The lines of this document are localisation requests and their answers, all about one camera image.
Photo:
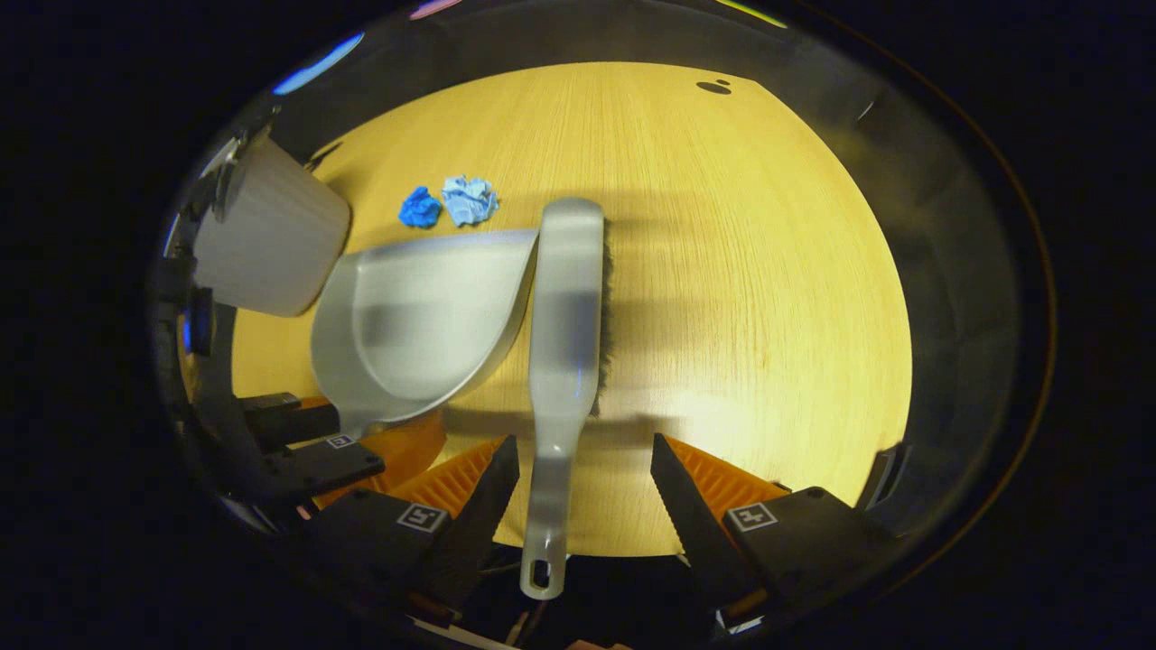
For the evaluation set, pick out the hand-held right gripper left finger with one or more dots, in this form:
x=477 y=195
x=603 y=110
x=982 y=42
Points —
x=479 y=533

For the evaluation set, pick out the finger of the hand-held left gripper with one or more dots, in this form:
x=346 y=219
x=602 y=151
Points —
x=316 y=465
x=284 y=420

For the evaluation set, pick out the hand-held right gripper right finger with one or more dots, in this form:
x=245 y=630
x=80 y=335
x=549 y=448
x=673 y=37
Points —
x=691 y=524

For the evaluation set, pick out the white dustpan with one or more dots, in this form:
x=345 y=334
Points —
x=424 y=316

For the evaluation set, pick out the white garbage bin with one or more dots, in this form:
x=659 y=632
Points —
x=271 y=235

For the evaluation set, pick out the small white broom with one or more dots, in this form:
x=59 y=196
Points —
x=564 y=316

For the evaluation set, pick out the dark blue paper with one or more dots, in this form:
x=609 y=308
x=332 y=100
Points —
x=420 y=208

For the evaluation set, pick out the light blue paper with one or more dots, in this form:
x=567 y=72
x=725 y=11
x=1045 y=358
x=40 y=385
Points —
x=470 y=200

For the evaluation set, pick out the black backdrop cloth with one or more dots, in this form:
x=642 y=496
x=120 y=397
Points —
x=542 y=36

